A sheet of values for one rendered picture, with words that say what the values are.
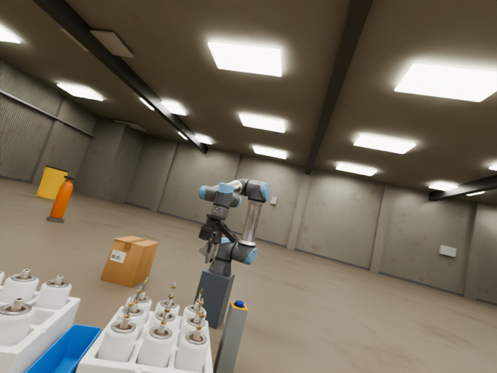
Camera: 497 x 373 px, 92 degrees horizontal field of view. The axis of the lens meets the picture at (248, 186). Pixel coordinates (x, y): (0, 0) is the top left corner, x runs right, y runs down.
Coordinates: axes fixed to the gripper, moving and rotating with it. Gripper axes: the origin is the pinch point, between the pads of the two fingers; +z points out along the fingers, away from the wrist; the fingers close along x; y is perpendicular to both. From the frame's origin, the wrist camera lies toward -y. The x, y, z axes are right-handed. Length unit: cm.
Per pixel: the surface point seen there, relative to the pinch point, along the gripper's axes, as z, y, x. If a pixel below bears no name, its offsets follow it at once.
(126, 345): 24.5, 3.8, 34.0
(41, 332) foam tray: 28, 30, 41
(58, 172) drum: -16, 561, -272
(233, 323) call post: 21.1, -17.0, -1.6
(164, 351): 24.3, -6.0, 28.3
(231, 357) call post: 33.9, -19.4, -3.0
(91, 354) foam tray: 28.3, 11.8, 38.5
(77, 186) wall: 25, 952, -598
